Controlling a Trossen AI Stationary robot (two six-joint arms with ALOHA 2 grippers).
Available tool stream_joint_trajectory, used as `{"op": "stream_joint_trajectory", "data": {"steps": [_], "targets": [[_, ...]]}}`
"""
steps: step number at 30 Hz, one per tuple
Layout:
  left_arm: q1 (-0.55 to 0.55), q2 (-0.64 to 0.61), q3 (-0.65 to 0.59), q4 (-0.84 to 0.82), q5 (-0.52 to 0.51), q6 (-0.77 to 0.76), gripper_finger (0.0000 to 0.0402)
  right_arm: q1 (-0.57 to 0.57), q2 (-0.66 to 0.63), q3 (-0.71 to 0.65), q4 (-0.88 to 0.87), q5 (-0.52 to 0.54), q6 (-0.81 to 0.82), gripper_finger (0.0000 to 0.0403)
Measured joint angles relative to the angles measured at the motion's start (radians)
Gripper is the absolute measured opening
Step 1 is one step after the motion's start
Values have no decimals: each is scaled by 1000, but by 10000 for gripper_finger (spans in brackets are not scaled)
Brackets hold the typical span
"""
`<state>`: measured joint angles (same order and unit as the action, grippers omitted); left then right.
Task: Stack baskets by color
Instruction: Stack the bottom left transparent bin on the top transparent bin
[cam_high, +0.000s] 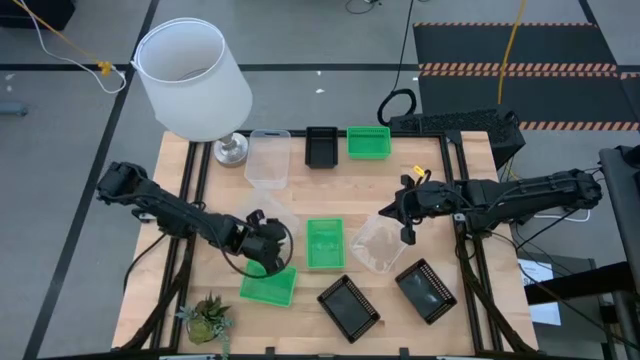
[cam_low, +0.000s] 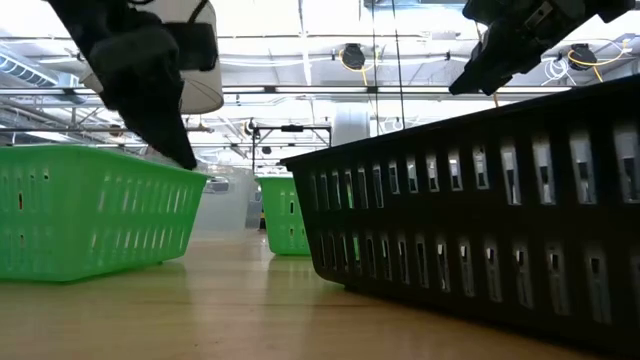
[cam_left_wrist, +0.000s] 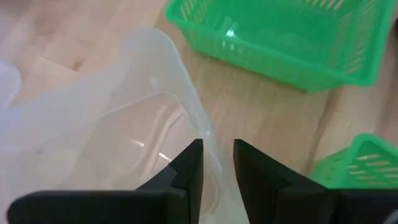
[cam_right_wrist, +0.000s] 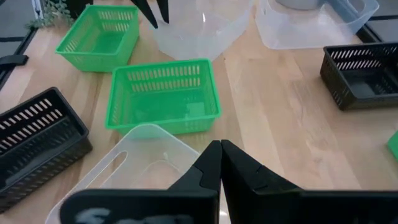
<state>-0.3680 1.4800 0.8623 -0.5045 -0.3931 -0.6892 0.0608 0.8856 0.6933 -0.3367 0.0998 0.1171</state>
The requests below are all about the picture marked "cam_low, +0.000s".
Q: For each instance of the white shade silver table lamp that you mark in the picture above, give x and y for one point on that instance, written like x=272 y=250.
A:
x=205 y=85

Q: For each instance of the green plastic basket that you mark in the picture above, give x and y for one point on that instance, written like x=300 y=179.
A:
x=285 y=220
x=75 y=215

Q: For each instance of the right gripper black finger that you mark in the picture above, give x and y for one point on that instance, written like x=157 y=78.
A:
x=475 y=80

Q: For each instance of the black metal gantry frame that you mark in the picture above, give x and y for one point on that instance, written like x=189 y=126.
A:
x=292 y=128

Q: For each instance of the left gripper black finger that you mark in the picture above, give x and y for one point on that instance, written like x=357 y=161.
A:
x=160 y=135

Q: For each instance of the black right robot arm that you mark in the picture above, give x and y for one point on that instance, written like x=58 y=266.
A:
x=617 y=7

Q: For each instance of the black plastic basket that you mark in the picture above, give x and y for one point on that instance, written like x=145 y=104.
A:
x=450 y=225

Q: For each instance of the clear plastic basket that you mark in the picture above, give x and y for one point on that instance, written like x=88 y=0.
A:
x=225 y=210

